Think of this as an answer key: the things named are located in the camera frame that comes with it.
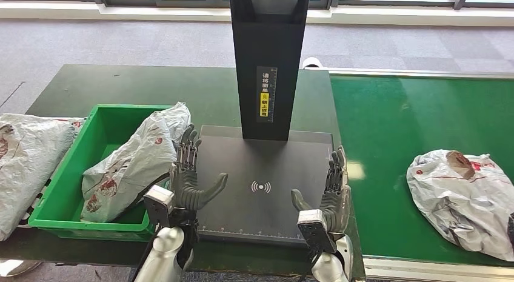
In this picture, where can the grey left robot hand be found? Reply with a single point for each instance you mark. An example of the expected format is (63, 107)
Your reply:
(186, 190)

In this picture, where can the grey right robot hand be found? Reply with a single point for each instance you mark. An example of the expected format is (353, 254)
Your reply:
(337, 208)

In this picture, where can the parcel bag with brown patch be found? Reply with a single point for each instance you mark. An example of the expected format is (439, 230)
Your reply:
(461, 200)

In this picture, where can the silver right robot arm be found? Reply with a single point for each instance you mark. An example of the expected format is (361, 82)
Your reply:
(329, 268)

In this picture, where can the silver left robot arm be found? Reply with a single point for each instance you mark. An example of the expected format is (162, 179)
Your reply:
(162, 256)

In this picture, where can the black inbound scanner machine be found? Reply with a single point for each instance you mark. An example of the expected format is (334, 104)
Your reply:
(261, 216)

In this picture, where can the green conveyor belt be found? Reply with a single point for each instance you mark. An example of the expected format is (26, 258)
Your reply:
(381, 131)

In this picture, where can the white conveyor roller end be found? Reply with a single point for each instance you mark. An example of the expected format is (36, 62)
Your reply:
(312, 62)

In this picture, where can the large grey parcel bag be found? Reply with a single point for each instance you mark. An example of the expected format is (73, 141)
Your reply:
(28, 159)

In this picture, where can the yellow black label sticker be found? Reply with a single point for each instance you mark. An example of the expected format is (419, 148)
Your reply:
(266, 95)

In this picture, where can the green plastic crate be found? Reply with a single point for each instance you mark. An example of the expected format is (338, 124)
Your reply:
(60, 200)

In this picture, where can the white window sill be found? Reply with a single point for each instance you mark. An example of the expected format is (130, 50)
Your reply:
(160, 13)

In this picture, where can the pale rounded object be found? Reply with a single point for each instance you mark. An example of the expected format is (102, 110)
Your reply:
(16, 268)

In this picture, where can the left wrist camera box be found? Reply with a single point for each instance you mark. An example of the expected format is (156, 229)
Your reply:
(158, 204)

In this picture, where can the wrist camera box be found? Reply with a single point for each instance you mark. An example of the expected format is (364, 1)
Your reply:
(315, 232)
(158, 204)

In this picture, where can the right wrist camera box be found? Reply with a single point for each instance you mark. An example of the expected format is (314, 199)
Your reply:
(315, 232)

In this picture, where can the metal conveyor frame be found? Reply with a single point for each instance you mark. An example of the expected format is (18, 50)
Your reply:
(401, 72)

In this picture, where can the dark window frame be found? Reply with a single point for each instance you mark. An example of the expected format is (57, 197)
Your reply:
(128, 1)

